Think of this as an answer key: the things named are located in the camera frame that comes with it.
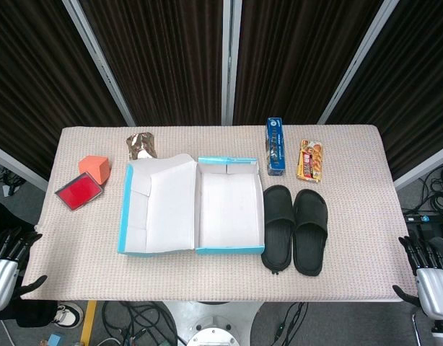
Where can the long blue wrap box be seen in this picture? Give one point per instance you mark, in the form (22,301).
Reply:
(276,147)

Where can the dark brown pleated curtain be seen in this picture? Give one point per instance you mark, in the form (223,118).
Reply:
(297,54)
(163,54)
(416,79)
(34,72)

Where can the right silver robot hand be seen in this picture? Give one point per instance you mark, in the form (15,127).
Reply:
(434,288)

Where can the small blue floor block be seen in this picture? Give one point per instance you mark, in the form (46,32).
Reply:
(55,340)

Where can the brown foil snack bag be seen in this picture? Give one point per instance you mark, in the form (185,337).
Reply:
(142,146)

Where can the white black sneaker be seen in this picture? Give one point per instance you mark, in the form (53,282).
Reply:
(68,317)

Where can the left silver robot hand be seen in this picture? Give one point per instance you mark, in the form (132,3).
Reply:
(1,277)

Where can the black rubber slipper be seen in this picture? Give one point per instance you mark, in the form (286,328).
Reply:
(277,223)
(310,230)

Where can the beige woven tablecloth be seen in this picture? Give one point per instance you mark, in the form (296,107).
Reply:
(207,281)

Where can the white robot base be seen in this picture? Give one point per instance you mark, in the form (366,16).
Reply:
(210,324)

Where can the orange foam block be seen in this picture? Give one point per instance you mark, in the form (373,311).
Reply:
(95,167)

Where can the light blue shoe box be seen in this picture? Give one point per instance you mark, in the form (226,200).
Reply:
(228,209)

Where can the black power strip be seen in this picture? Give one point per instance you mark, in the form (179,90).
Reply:
(425,217)

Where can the grey aluminium partition post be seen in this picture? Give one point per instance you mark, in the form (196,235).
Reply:
(99,61)
(358,61)
(423,167)
(230,61)
(19,167)

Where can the yellow snack packet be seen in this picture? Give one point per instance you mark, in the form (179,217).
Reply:
(310,162)

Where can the black foot pedal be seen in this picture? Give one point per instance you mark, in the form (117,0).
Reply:
(429,229)

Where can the red ink pad case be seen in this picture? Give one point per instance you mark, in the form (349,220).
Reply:
(79,191)

